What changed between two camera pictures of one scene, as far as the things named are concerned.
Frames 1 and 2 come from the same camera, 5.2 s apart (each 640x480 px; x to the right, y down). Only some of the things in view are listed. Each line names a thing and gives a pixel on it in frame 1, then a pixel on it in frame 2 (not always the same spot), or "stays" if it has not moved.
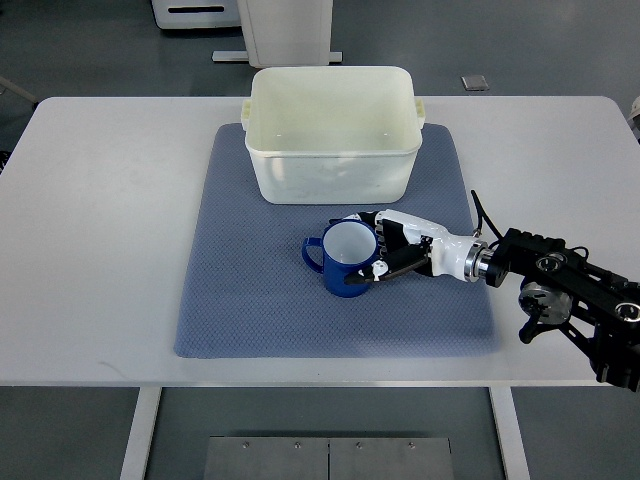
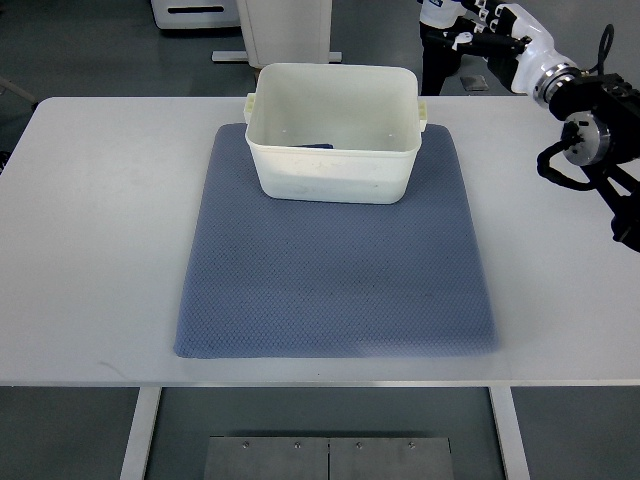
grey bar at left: (18, 90) stays
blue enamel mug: (347, 246) to (316, 146)
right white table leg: (510, 433) stays
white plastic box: (333, 134) stays
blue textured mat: (246, 293) stays
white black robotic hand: (408, 242) to (503, 29)
